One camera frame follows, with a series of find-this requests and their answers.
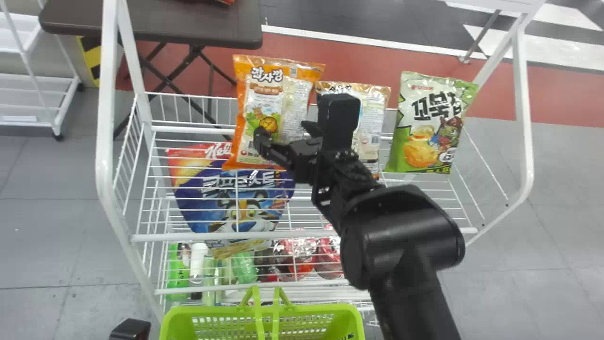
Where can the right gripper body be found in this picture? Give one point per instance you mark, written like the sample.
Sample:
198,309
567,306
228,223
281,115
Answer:
304,160

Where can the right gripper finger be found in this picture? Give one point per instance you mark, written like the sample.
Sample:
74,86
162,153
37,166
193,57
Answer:
312,130
269,146

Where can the orange snack packet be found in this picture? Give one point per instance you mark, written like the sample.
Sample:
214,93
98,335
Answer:
264,94

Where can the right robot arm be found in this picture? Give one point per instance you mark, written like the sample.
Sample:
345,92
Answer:
401,245

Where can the golden snack packet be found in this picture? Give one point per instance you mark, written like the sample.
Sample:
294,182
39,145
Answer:
373,118

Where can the blue cereal bag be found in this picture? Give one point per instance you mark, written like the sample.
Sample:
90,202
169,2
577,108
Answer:
222,198

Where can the red snack packet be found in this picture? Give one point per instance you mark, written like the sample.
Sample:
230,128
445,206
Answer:
297,257
329,259

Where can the green snack packet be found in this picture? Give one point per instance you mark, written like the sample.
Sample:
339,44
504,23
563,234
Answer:
432,123

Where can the green bottle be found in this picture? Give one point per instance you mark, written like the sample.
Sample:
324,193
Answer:
177,274
245,268

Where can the white bottle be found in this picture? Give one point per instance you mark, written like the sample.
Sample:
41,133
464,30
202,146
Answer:
198,264

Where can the dark side table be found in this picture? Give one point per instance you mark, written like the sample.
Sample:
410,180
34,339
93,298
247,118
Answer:
155,21

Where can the green basket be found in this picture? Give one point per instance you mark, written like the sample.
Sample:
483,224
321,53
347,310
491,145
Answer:
264,326

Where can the white shelf trolley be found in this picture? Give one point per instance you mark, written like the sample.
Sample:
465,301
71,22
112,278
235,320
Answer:
56,99

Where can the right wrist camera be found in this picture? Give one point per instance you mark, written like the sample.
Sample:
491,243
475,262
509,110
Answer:
339,120

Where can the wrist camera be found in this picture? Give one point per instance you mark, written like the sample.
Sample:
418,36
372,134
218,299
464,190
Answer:
130,330
339,120

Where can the yellow black striped post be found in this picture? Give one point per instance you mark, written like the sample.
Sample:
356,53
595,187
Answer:
90,59

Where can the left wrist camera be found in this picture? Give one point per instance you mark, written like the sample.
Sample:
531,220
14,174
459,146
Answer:
130,330

